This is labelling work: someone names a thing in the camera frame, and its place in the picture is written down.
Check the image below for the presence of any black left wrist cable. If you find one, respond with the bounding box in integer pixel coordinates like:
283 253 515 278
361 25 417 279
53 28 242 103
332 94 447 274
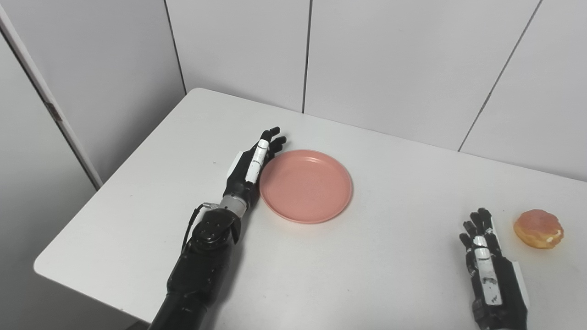
181 202 220 255

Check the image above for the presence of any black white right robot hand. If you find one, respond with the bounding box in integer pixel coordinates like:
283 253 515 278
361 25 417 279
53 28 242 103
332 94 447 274
459 208 531 330

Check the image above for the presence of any golden cream puff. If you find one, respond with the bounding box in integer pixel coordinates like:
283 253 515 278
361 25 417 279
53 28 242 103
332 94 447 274
513 209 565 249

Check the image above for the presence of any pink round plate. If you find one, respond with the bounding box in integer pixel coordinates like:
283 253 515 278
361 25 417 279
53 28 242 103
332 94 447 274
259 149 354 225

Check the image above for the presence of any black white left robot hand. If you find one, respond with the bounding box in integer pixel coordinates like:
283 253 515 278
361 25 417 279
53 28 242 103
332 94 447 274
223 126 288 204

